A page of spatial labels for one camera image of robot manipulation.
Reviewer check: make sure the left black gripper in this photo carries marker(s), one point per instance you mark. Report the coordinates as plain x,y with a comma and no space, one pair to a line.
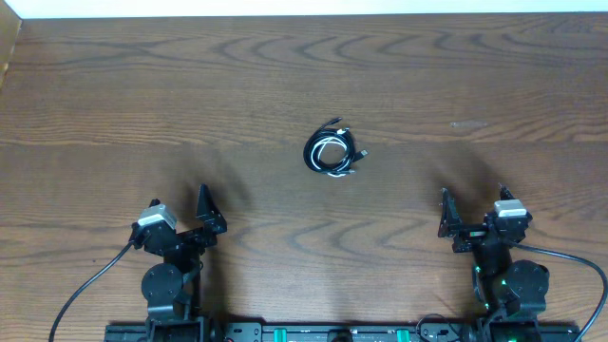
211,218

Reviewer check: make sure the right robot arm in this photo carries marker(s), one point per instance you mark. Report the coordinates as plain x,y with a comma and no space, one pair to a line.
513,292

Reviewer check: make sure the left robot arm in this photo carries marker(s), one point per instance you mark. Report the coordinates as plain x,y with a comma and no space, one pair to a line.
172,287

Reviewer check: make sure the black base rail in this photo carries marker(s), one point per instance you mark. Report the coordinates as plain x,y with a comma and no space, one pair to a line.
256,332

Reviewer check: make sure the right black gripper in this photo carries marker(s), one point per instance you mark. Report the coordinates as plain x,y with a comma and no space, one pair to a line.
451,225

